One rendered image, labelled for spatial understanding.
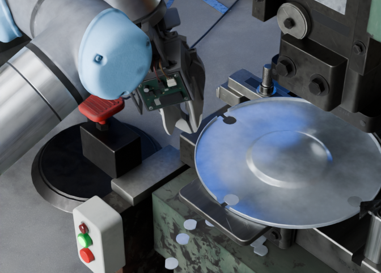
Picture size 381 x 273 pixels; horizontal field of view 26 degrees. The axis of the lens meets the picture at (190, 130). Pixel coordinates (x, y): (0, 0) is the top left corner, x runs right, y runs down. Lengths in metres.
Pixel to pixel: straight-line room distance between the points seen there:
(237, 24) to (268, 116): 1.65
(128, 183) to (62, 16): 0.69
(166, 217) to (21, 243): 0.87
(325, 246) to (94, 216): 0.39
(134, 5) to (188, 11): 2.13
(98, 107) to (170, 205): 0.20
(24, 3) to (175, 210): 0.64
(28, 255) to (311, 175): 1.12
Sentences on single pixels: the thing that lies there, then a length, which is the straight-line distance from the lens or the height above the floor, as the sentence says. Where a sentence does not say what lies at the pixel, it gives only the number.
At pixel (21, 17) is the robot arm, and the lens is 0.83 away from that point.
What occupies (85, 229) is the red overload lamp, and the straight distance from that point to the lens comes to 1.40.
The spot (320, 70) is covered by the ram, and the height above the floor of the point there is 0.96.
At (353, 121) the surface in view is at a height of 0.87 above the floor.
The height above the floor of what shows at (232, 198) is 0.78.
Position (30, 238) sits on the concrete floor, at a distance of 2.24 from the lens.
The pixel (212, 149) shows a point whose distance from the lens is 1.28.
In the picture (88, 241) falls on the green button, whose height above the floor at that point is 0.59.
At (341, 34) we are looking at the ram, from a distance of 1.15.
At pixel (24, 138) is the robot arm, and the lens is 0.76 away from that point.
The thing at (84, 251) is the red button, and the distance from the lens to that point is 1.45.
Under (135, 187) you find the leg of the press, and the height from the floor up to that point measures 0.64.
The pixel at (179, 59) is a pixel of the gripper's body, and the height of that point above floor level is 1.08.
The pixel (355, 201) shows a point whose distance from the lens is 1.22.
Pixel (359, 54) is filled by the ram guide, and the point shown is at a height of 1.02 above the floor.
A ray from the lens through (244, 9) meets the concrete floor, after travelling 3.06.
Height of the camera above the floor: 1.64
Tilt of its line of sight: 41 degrees down
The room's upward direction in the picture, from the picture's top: straight up
